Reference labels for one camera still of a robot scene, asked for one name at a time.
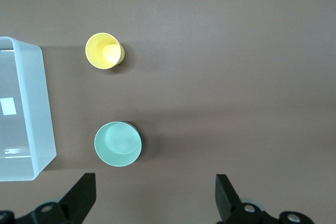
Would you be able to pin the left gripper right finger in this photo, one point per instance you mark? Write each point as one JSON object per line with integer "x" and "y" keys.
{"x": 227, "y": 200}

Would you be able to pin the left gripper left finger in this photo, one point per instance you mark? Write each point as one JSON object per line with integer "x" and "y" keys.
{"x": 78, "y": 197}

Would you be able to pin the mint green bowl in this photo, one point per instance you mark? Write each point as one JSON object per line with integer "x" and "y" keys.
{"x": 118, "y": 142}

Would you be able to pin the yellow plastic cup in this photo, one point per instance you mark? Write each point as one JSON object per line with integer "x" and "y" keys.
{"x": 98, "y": 51}

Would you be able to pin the translucent plastic bin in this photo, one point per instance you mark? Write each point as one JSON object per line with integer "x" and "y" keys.
{"x": 34, "y": 108}

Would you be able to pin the white paper label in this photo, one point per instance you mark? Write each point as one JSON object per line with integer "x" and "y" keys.
{"x": 8, "y": 106}

